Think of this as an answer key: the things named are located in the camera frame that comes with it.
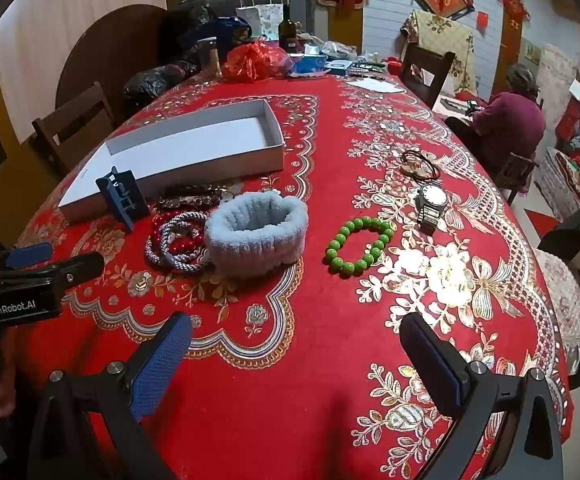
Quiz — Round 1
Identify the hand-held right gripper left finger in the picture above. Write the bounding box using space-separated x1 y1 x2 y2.
27 311 194 480

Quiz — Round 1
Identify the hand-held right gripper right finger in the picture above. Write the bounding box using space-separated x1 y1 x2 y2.
399 311 566 480

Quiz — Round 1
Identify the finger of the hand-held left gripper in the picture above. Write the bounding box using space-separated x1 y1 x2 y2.
4 242 53 269
44 251 105 287

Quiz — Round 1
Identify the blue hair claw clip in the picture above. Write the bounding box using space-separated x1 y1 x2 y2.
94 166 149 233

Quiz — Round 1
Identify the grey white woven bracelet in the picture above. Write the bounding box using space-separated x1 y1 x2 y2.
144 230 211 275
161 211 209 243

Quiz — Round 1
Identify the red bead bracelet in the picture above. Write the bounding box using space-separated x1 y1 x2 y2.
150 210 209 261

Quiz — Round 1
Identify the dark brown bead bracelet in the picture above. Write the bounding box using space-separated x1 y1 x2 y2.
157 183 227 212

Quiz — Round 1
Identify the green bead bracelet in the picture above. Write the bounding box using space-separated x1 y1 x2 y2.
324 216 395 277

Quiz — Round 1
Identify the white cardboard box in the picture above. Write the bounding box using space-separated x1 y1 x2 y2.
58 99 285 226

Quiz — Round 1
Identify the red floral tablecloth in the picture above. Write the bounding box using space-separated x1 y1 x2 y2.
14 72 577 480

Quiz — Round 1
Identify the brown wooden chair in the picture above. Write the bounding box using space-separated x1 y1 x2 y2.
30 81 118 181

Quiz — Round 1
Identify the silver wristwatch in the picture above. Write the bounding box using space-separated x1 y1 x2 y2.
415 182 450 235

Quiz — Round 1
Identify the black plastic bag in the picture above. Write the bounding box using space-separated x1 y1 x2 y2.
122 59 205 107
170 0 248 36

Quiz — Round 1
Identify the wooden stool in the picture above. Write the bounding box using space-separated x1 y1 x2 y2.
492 152 539 206

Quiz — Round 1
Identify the round brown table top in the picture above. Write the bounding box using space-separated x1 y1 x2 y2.
54 5 171 111

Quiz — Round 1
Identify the red plastic bag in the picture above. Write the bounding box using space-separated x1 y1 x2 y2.
221 42 291 82

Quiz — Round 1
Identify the blue bag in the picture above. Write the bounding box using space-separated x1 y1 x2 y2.
180 16 253 53

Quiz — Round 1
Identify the white paper sheet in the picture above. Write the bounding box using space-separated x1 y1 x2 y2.
346 77 405 95

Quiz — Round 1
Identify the dark wooden chair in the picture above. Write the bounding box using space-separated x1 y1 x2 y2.
399 45 457 109

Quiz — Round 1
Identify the blue tissue box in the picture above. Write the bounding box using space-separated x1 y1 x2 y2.
290 55 329 76

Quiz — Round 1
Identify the white paper gift bag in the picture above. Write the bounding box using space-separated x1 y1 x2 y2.
236 0 289 41

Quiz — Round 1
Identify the beige fuzzy blanket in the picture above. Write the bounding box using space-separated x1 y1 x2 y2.
535 42 580 126

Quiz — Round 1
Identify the dark wine bottle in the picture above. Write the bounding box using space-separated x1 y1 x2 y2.
278 4 298 53

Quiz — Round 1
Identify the floral quilted cloth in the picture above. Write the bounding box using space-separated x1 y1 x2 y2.
401 9 477 96

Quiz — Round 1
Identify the red knot ornament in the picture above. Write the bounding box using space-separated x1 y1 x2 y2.
497 0 531 25

